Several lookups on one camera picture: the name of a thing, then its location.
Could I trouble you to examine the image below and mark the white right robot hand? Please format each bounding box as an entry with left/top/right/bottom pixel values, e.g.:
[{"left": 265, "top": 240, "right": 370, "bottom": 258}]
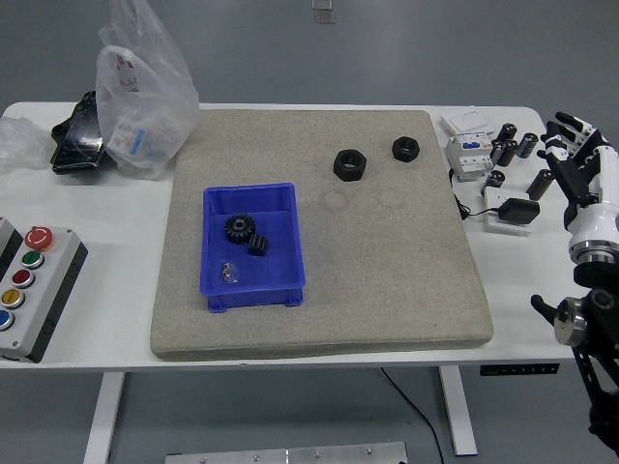
[{"left": 537, "top": 111, "right": 619, "bottom": 247}]

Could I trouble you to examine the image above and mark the blue plastic box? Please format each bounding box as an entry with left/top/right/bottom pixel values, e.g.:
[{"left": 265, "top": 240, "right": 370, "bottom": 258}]
[{"left": 199, "top": 182, "right": 307, "bottom": 313}]

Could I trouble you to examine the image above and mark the small black gear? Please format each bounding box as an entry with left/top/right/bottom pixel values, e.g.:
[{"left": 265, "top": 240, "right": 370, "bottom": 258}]
[{"left": 247, "top": 233, "right": 270, "bottom": 258}]

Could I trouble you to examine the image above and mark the large black gear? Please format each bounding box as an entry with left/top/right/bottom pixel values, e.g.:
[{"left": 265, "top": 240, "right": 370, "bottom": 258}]
[{"left": 222, "top": 214, "right": 256, "bottom": 246}]

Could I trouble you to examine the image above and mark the small black hex nut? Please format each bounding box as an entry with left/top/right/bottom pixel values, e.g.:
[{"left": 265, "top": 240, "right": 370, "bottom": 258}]
[{"left": 390, "top": 135, "right": 421, "bottom": 163}]

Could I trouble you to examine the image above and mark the large black hex nut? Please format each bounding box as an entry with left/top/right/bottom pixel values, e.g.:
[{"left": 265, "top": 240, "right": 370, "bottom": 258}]
[{"left": 332, "top": 148, "right": 368, "bottom": 183}]

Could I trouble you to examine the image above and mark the grey push-button control box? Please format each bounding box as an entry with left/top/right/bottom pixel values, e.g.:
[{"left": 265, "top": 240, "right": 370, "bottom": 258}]
[{"left": 0, "top": 225, "right": 90, "bottom": 364}]

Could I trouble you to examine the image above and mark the white circuit breaker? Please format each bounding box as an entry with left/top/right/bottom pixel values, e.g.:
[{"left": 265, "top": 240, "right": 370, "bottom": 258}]
[{"left": 444, "top": 130, "right": 494, "bottom": 184}]

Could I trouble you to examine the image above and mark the black table control panel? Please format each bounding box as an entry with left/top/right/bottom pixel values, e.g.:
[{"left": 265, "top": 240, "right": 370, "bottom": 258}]
[{"left": 480, "top": 363, "right": 561, "bottom": 377}]

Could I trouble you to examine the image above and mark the white table leg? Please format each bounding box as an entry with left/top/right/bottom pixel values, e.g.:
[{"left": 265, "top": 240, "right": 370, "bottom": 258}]
[
  {"left": 437, "top": 365, "right": 480, "bottom": 456},
  {"left": 82, "top": 371, "right": 126, "bottom": 464}
]

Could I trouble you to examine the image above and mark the grey-brown foam mat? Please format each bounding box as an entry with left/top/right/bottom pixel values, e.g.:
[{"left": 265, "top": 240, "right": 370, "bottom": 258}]
[{"left": 149, "top": 109, "right": 494, "bottom": 362}]

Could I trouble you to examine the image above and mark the floor hatch cover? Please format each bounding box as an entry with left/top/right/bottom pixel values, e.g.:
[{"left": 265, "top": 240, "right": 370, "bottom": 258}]
[{"left": 311, "top": 0, "right": 338, "bottom": 24}]

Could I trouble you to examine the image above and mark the silver metal plate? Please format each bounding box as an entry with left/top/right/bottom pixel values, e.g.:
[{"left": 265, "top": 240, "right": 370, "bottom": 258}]
[{"left": 164, "top": 441, "right": 407, "bottom": 464}]

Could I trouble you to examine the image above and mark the clear plastic bag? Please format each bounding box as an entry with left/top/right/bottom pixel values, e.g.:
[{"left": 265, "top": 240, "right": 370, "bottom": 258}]
[{"left": 95, "top": 0, "right": 200, "bottom": 181}]

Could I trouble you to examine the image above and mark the crumpled clear plastic wrap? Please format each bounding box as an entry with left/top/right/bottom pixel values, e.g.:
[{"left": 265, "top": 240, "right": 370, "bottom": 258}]
[{"left": 0, "top": 115, "right": 54, "bottom": 178}]

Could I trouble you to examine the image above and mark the white switch plate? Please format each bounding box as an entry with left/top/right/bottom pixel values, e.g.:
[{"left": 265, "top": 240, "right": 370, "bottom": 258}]
[{"left": 440, "top": 109, "right": 495, "bottom": 138}]

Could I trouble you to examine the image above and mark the black floor cable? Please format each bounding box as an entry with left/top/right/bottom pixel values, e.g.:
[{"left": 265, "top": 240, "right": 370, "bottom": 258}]
[{"left": 379, "top": 367, "right": 446, "bottom": 464}]

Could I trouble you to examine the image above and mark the black wrapped bracket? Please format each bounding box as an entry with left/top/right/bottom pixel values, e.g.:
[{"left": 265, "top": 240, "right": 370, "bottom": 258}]
[{"left": 50, "top": 90, "right": 117, "bottom": 176}]

